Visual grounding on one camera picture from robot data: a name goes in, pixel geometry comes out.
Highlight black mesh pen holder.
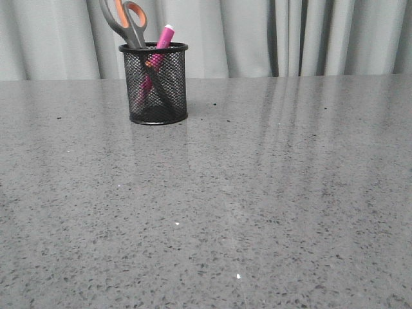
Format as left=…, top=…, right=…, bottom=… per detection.
left=118, top=42, right=189, bottom=125

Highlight grey orange scissors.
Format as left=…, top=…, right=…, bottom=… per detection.
left=100, top=1, right=173, bottom=111

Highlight pink marker pen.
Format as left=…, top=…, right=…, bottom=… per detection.
left=138, top=24, right=174, bottom=105

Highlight grey curtain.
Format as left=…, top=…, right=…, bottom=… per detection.
left=1, top=1, right=411, bottom=80

